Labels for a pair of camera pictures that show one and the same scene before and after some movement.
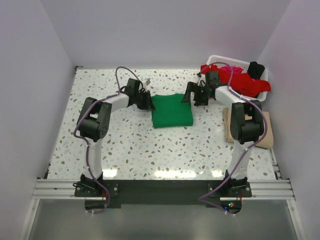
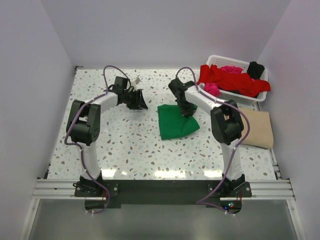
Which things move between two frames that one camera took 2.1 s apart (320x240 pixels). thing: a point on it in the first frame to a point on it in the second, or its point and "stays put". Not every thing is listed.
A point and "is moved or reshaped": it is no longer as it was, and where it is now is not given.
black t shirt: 255,70 stays put
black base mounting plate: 220,194 stays put
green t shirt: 170,112 is moved or reshaped
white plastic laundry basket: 223,61 stays put
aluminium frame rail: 262,189 stays put
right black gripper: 191,87 to 187,112
